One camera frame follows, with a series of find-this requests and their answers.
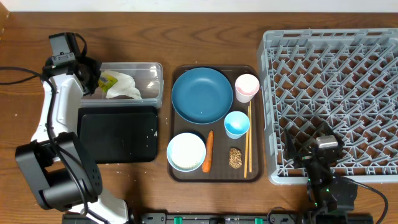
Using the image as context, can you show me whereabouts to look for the clear plastic bin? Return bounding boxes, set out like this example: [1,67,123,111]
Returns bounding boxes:
[80,62,164,108]

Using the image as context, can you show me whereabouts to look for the white napkin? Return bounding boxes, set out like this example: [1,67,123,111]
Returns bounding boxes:
[102,70,142,100]

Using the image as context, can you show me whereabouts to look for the orange carrot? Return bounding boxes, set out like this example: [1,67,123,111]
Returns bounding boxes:
[202,130,214,173]

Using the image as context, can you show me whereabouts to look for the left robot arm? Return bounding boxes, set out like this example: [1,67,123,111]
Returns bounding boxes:
[15,55,129,223]

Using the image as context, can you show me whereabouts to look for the yellow green snack wrapper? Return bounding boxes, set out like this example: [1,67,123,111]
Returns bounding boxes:
[98,72,118,93]

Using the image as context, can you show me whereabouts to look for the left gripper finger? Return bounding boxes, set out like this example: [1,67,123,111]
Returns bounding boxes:
[82,79,98,96]
[88,58,102,89]

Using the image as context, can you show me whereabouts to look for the brown serving tray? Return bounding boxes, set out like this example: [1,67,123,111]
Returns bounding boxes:
[167,64,264,183]

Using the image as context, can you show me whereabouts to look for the black tray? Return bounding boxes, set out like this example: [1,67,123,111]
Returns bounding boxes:
[78,106,158,164]

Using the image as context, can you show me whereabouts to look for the pink cup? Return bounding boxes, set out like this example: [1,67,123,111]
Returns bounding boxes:
[234,74,260,103]

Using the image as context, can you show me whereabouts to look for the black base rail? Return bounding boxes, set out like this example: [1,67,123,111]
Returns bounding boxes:
[61,212,374,224]

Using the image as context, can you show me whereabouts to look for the grey dishwasher rack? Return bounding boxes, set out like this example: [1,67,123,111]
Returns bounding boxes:
[257,28,397,185]

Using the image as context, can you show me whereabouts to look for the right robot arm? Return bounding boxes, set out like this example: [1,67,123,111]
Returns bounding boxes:
[284,123,358,223]

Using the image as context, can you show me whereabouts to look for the wooden chopstick left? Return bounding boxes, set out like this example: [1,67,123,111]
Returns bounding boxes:
[244,106,250,178]

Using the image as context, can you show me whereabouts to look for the brown textured food piece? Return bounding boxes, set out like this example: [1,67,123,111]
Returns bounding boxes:
[229,147,243,169]

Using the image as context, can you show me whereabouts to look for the dark blue plate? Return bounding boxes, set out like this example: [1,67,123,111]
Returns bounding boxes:
[171,67,234,124]

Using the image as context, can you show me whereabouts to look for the light blue cup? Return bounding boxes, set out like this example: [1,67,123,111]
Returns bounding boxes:
[224,111,250,139]

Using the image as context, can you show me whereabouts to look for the light blue rice bowl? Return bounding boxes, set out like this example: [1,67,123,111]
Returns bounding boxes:
[166,132,207,173]

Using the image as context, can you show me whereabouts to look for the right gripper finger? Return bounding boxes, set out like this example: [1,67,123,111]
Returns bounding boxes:
[317,122,344,146]
[284,129,296,159]

